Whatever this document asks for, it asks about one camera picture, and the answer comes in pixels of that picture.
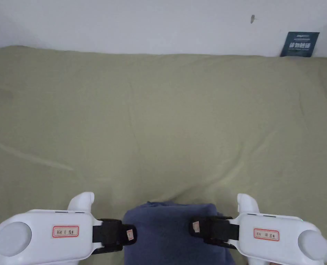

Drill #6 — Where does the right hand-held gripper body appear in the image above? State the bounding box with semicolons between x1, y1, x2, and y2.
229;193;327;265

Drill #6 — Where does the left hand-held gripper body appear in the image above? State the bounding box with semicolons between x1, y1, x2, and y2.
0;192;104;265

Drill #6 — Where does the dark blue garment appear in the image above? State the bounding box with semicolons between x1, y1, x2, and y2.
123;201;236;265

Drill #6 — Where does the bed with pale green sheet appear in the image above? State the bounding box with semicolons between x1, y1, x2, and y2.
0;45;327;265

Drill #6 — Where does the dark blue printed card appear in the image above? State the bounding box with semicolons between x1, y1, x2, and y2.
279;31;320;58

